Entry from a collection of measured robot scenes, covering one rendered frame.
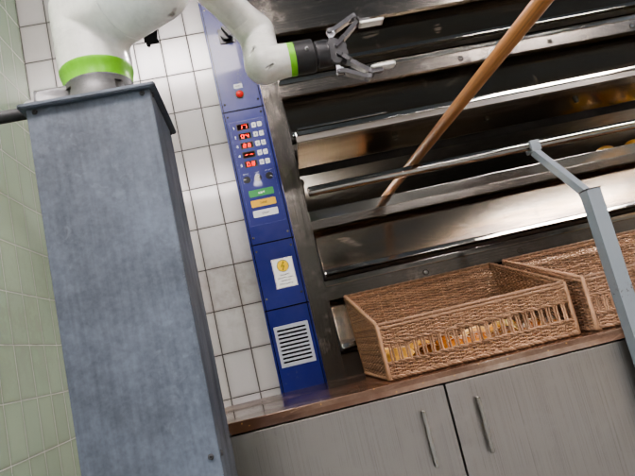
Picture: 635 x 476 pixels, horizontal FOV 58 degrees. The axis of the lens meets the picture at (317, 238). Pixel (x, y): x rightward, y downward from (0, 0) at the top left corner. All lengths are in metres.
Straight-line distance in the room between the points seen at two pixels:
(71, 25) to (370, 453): 1.14
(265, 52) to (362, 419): 0.99
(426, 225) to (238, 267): 0.70
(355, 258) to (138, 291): 1.23
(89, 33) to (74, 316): 0.49
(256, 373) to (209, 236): 0.51
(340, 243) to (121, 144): 1.23
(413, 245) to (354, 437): 0.84
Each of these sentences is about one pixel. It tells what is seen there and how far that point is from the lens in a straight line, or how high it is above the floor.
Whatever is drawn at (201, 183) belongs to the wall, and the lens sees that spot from 2.13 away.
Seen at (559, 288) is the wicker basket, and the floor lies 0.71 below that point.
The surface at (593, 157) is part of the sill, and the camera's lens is 2.45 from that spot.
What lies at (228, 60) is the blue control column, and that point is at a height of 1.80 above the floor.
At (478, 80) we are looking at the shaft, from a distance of 1.30.
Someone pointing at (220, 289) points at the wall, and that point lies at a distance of 2.04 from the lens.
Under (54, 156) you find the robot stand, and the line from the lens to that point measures 1.01.
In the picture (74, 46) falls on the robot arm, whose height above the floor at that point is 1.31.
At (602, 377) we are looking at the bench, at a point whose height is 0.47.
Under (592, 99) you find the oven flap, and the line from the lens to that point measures 2.49.
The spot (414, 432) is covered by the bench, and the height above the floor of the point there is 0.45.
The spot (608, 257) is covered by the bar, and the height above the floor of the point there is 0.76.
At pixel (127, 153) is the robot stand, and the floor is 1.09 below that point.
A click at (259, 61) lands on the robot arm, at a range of 1.60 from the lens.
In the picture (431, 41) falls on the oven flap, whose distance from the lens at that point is 2.35.
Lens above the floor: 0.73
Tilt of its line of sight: 10 degrees up
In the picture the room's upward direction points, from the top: 13 degrees counter-clockwise
